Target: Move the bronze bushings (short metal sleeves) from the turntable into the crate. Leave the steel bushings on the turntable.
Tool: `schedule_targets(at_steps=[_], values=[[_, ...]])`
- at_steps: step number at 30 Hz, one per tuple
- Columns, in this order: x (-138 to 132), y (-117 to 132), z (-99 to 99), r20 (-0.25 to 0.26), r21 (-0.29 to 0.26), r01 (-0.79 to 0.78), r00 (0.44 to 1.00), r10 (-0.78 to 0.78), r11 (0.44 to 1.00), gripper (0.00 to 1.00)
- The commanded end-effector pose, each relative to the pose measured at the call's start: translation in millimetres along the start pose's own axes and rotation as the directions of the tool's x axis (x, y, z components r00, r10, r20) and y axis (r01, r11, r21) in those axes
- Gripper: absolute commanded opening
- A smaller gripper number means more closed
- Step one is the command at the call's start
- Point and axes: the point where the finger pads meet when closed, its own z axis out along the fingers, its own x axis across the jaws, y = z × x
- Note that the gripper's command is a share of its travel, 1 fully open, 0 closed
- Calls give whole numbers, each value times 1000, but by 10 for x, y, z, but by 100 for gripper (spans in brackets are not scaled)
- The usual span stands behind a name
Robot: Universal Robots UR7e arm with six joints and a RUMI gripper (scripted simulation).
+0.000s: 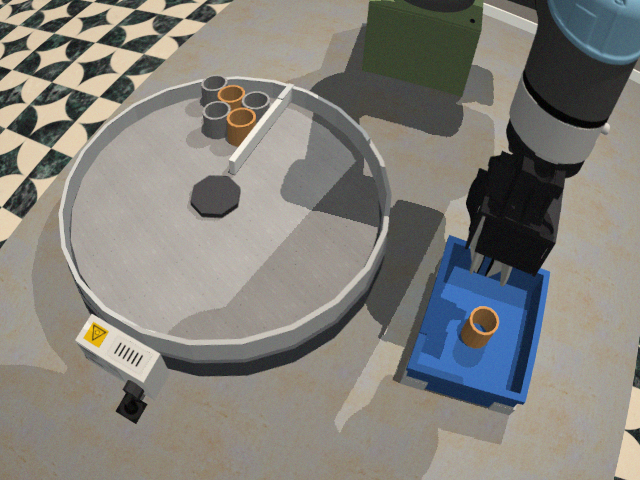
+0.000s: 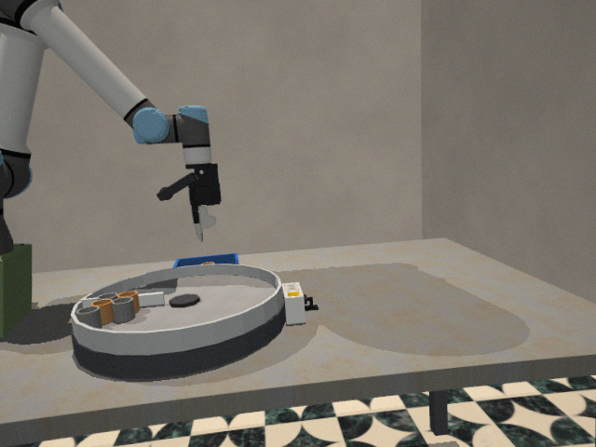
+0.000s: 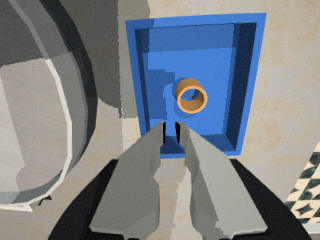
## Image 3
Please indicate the blue plastic crate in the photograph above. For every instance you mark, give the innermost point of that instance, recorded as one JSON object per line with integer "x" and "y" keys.
{"x": 222, "y": 58}

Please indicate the bronze bushing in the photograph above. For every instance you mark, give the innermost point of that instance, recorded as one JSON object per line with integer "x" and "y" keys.
{"x": 194, "y": 105}

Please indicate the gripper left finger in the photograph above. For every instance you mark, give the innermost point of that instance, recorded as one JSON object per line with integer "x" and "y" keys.
{"x": 122, "y": 201}

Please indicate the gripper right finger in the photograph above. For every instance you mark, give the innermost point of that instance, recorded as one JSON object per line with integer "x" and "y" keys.
{"x": 228, "y": 201}

